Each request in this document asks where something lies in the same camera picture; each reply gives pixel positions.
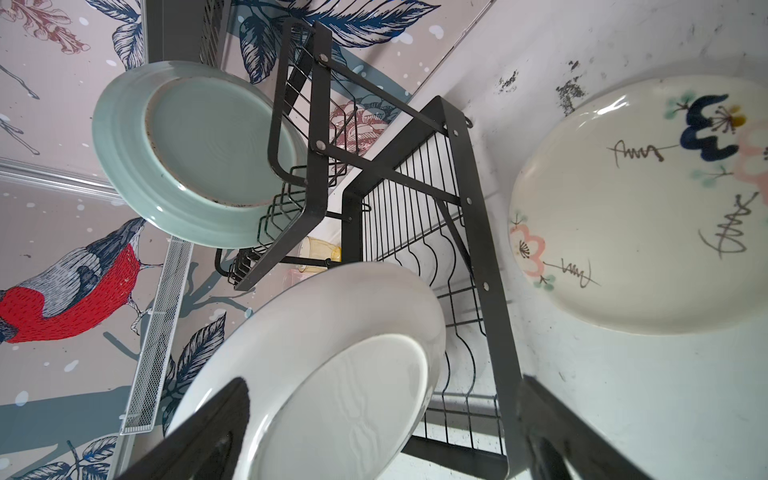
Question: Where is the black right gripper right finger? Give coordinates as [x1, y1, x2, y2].
[518, 376, 650, 480]

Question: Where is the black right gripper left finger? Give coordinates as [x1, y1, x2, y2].
[120, 378, 250, 480]

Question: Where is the white watermelon plate blue rim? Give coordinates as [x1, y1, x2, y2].
[171, 262, 446, 479]

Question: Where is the cream white plate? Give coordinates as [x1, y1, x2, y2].
[508, 75, 767, 335]

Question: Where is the mint green plate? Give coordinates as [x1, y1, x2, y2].
[92, 61, 283, 249]

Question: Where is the black wire dish rack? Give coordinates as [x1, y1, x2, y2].
[224, 18, 527, 479]

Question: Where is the yellow plastic cup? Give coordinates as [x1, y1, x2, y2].
[298, 237, 341, 274]

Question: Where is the horizontal aluminium crossbar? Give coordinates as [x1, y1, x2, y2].
[1, 157, 122, 201]

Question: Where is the white mesh wall basket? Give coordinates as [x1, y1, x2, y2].
[119, 237, 193, 435]

